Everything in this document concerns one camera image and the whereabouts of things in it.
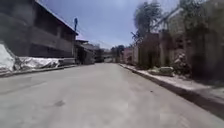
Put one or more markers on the distant trees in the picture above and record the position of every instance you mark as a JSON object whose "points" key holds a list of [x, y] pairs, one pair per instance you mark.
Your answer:
{"points": [[117, 50]]}

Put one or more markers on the low shed building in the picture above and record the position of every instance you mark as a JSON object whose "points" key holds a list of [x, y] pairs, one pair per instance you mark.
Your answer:
{"points": [[83, 53]]}

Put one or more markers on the grey concrete road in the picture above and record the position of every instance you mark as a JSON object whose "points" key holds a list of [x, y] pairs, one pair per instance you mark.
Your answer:
{"points": [[100, 100]]}

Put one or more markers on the rubble pile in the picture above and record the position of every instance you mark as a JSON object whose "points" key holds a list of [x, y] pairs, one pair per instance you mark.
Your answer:
{"points": [[163, 70]]}

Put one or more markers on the utility pole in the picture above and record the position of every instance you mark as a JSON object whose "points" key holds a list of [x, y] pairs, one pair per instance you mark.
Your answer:
{"points": [[76, 23]]}

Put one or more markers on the tall tree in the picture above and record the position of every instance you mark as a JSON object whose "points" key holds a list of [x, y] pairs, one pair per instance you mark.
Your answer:
{"points": [[146, 16]]}

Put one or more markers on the white tarpaulin heap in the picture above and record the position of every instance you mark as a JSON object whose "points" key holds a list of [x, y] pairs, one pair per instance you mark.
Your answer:
{"points": [[36, 62]]}

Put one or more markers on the low kerb strip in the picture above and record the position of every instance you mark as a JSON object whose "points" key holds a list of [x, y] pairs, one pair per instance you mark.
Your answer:
{"points": [[33, 70]]}

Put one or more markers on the raised concrete kerb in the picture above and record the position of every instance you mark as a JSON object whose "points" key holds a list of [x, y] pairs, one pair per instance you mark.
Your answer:
{"points": [[186, 95]]}

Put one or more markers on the grey concrete sidewalk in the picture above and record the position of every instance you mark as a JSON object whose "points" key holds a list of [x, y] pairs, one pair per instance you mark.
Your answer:
{"points": [[200, 87]]}

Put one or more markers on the dark concrete building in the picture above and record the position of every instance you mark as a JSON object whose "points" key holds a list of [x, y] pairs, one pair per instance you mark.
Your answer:
{"points": [[26, 30]]}

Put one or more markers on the brown wall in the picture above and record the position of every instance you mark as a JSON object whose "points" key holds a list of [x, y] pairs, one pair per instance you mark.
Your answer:
{"points": [[148, 50]]}

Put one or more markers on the beige wall with fence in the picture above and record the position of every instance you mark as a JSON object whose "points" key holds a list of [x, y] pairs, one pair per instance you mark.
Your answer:
{"points": [[206, 40]]}

